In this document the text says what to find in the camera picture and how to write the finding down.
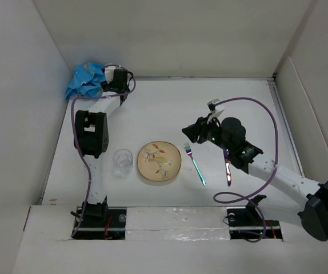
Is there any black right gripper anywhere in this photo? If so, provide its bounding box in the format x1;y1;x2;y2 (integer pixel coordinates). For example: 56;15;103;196
181;112;233;153

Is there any blue space-print cloth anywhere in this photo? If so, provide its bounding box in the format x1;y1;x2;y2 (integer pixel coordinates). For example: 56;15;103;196
65;62;106;100

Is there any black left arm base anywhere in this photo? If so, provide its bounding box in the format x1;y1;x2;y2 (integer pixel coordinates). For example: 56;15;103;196
70;200;127;240

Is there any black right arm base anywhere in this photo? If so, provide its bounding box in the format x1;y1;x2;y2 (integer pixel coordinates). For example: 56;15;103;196
223;202;283;241

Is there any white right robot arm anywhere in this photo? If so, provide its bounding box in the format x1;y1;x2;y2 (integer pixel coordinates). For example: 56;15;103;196
182;117;328;241

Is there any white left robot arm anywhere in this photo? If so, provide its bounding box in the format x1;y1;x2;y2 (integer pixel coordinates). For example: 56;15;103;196
70;64;136;205

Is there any iridescent fork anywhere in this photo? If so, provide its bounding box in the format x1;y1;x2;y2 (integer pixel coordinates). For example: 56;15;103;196
185;143;207;186

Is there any iridescent knife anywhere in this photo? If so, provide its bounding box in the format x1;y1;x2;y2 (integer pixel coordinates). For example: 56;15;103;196
223;150;232;186

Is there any beige bird-pattern plate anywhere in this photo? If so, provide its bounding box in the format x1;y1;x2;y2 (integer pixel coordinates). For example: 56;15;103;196
137;141;182;182

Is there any clear plastic cup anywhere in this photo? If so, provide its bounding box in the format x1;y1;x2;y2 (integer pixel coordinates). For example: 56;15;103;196
113;149;133;177

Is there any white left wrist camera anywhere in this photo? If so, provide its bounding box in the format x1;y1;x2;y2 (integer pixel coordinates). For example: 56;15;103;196
102;64;122;83

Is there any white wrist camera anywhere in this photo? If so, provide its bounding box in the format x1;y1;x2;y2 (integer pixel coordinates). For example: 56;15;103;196
207;98;225;124
102;64;122;83

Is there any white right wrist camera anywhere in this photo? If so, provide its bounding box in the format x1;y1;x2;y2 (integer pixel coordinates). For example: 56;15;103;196
207;98;225;124

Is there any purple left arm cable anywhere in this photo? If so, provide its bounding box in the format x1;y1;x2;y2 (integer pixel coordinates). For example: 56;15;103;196
70;63;138;237

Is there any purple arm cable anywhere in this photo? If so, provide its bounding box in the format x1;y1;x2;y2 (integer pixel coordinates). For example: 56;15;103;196
213;97;279;243
70;63;138;237

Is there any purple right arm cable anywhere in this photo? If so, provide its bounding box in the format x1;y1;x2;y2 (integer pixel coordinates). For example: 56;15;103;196
213;97;279;243

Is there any aluminium rail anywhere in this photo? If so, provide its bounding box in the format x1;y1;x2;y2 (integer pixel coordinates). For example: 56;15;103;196
267;78;305;177

